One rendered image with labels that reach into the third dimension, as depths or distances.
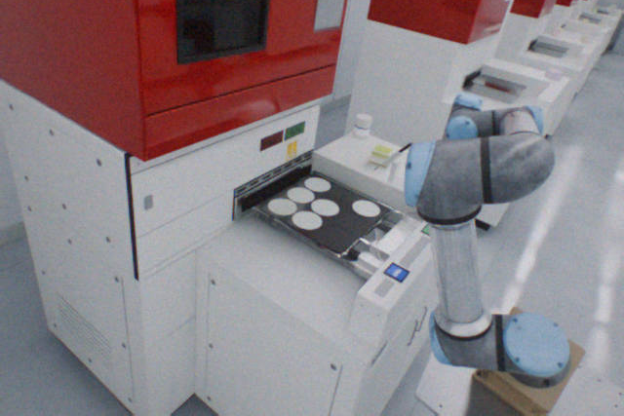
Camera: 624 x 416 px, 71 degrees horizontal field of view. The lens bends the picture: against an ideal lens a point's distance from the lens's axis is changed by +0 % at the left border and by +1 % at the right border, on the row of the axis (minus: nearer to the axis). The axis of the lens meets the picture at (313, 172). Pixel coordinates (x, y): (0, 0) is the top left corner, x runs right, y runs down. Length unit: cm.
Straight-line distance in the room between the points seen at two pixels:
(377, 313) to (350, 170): 69
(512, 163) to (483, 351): 44
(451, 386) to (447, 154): 67
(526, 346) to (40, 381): 185
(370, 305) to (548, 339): 40
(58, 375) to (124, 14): 164
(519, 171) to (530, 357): 41
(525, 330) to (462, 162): 41
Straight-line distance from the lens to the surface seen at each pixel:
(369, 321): 119
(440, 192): 77
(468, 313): 97
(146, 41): 99
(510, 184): 76
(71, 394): 219
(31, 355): 236
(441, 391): 123
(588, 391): 144
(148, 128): 105
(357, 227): 148
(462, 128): 113
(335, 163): 172
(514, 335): 102
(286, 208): 151
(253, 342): 147
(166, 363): 170
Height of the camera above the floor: 175
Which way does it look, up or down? 29 degrees down
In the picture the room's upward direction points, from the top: 9 degrees clockwise
